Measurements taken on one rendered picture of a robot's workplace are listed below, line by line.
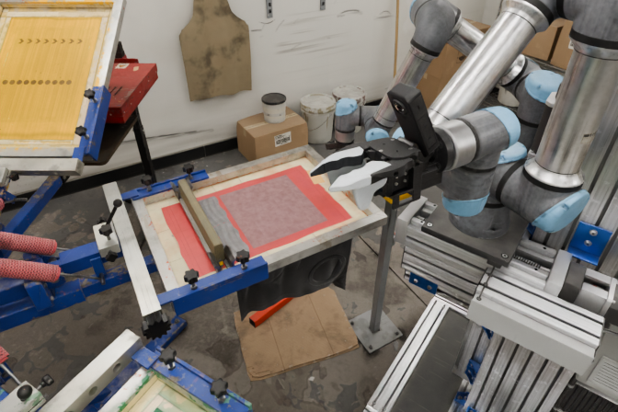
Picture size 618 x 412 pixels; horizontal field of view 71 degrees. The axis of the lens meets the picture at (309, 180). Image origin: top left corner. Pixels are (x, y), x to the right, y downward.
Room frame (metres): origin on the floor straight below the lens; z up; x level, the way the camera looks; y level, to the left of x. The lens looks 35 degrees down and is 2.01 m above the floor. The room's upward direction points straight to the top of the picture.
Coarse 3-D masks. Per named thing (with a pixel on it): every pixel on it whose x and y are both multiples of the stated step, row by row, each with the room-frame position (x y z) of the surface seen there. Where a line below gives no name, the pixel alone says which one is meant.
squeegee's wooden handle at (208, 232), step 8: (184, 184) 1.31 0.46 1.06; (184, 192) 1.26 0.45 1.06; (192, 192) 1.26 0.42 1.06; (184, 200) 1.28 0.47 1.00; (192, 200) 1.21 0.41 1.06; (192, 208) 1.17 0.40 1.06; (200, 208) 1.17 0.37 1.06; (192, 216) 1.19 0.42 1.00; (200, 216) 1.12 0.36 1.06; (200, 224) 1.09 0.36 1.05; (208, 224) 1.08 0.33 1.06; (200, 232) 1.11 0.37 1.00; (208, 232) 1.05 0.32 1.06; (208, 240) 1.03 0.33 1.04; (216, 240) 1.01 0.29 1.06; (216, 248) 0.98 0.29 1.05; (216, 256) 0.98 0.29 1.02
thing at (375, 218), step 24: (240, 168) 1.52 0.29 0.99; (264, 168) 1.56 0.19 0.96; (168, 192) 1.36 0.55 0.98; (144, 216) 1.21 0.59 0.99; (384, 216) 1.21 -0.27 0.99; (312, 240) 1.08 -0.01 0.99; (336, 240) 1.10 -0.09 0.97; (168, 264) 0.97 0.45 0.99; (288, 264) 1.01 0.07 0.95; (168, 288) 0.88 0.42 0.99
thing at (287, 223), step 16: (320, 192) 1.40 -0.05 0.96; (272, 208) 1.30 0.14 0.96; (288, 208) 1.30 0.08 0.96; (304, 208) 1.30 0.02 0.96; (320, 208) 1.30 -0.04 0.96; (336, 208) 1.30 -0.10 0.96; (240, 224) 1.20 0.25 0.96; (256, 224) 1.20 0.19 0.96; (272, 224) 1.20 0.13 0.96; (288, 224) 1.20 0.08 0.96; (304, 224) 1.20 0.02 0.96; (320, 224) 1.20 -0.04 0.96; (192, 240) 1.12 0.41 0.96; (256, 240) 1.12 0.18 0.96; (272, 240) 1.12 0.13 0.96; (288, 240) 1.12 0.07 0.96; (192, 256) 1.04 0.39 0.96; (208, 272) 0.97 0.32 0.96
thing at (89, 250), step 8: (72, 248) 0.99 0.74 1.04; (80, 248) 0.99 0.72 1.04; (88, 248) 0.99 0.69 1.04; (96, 248) 0.99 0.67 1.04; (120, 248) 1.01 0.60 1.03; (64, 256) 0.96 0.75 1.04; (72, 256) 0.96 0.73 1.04; (80, 256) 0.96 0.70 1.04; (88, 256) 0.96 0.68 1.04; (96, 256) 0.97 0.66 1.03; (120, 256) 1.00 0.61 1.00; (64, 264) 0.93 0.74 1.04; (72, 264) 0.94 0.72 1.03; (80, 264) 0.95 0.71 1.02; (88, 264) 0.96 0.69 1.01; (64, 272) 0.92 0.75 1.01; (72, 272) 0.93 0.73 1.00
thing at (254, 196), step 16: (272, 176) 1.51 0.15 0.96; (288, 176) 1.51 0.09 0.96; (304, 176) 1.51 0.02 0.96; (224, 192) 1.40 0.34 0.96; (240, 192) 1.40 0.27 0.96; (256, 192) 1.40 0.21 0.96; (272, 192) 1.40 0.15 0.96; (288, 192) 1.40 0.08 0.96; (304, 192) 1.40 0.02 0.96; (176, 208) 1.30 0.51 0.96; (224, 208) 1.30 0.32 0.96; (240, 208) 1.30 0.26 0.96; (256, 208) 1.30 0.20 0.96; (176, 224) 1.20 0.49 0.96
